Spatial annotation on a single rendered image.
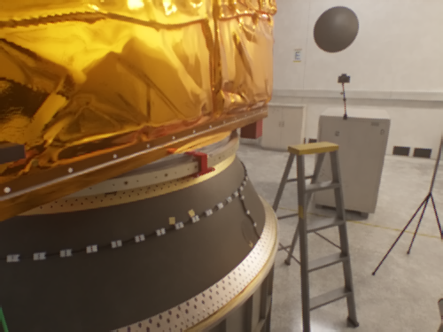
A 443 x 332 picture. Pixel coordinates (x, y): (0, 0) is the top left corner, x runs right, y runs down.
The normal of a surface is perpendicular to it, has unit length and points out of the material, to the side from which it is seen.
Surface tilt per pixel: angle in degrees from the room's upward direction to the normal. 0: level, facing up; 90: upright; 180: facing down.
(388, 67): 90
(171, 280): 62
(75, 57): 87
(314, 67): 90
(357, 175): 90
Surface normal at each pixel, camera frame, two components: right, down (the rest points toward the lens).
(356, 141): -0.43, 0.27
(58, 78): 0.85, 0.26
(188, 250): 0.58, -0.25
